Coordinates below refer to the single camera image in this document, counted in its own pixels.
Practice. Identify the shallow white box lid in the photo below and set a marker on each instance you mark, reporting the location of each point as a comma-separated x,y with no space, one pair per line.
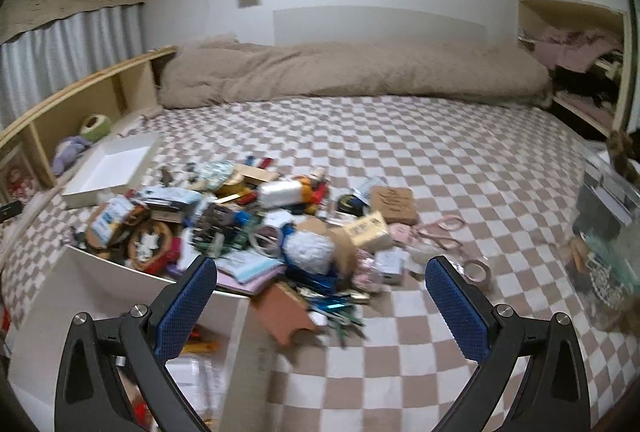
110,166

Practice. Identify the beige duvet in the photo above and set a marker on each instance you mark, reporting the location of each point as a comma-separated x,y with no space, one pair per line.
350,71

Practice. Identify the pink scissors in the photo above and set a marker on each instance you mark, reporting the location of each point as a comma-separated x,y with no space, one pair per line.
440,234

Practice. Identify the pink tape roll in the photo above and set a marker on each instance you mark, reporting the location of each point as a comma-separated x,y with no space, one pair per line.
477,277

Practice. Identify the grey curtain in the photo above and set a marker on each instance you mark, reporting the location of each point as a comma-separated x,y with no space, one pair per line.
65,56

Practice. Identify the open closet with clothes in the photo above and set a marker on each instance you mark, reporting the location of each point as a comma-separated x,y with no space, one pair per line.
565,41

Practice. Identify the avocado plush toy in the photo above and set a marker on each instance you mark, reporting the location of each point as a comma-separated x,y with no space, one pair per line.
96,126

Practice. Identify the checkered bed sheet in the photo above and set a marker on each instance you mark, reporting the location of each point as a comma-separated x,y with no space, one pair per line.
450,161

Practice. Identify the orange brown cardboard piece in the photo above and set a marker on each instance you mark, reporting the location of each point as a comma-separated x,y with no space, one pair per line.
285,312

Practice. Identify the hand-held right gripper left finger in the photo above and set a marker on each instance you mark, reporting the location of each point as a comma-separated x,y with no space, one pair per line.
190,307

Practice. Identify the white charger adapter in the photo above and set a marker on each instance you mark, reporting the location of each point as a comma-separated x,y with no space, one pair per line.
391,266

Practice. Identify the red box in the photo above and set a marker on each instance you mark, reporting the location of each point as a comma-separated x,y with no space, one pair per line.
4,319

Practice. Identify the white blue foil packet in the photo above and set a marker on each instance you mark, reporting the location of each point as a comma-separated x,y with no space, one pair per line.
110,218

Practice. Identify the small beige box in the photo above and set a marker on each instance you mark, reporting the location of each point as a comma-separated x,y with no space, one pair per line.
367,231

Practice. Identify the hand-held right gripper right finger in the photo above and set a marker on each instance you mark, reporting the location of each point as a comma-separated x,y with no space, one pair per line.
460,312

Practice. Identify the clear plastic container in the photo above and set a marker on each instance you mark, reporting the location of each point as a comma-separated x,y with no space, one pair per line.
600,222

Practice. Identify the brown plush toy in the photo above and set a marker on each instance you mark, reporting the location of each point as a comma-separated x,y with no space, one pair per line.
625,156

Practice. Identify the blue face mask pack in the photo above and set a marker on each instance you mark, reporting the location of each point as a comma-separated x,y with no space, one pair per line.
250,268

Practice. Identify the large white cardboard box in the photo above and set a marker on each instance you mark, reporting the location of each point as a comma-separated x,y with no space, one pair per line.
65,282

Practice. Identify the wooden headboard shelf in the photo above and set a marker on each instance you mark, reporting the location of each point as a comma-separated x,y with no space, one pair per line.
125,81

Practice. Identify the silver patterned foil bag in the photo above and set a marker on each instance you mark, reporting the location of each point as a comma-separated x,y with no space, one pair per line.
217,173

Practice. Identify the purple plush toy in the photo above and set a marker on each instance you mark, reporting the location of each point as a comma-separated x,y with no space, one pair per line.
70,154

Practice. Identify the framed picture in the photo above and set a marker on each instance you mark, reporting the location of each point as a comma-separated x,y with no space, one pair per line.
15,177

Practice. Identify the panda round coaster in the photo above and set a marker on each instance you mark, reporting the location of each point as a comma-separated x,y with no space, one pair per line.
147,244

